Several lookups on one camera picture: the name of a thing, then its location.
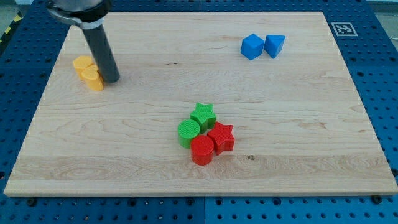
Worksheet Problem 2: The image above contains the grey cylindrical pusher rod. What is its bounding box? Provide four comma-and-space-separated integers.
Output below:
83, 25, 120, 83

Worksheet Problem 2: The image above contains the blue cube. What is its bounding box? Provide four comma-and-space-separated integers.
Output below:
241, 34, 264, 60

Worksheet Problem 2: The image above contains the yellow hexagon block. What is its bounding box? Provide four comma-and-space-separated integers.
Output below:
72, 55, 94, 80

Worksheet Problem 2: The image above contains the yellow heart block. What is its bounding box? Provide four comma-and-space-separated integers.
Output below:
81, 65, 104, 91

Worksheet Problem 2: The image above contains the green cylinder block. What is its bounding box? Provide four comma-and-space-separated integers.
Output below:
177, 119, 200, 149

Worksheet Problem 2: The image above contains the green star block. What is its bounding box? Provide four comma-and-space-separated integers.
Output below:
190, 103, 216, 134

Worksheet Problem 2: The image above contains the red cylinder block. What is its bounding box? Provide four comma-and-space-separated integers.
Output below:
191, 135, 214, 166

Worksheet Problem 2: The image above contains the red star block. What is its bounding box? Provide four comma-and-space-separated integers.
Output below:
207, 121, 235, 156

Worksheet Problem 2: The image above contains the blue triangular prism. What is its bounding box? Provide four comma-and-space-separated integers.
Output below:
264, 34, 285, 58

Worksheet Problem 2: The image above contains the wooden board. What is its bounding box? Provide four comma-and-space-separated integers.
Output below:
4, 12, 397, 197

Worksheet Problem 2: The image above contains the fiducial marker tag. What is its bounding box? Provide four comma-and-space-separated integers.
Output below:
331, 22, 358, 37

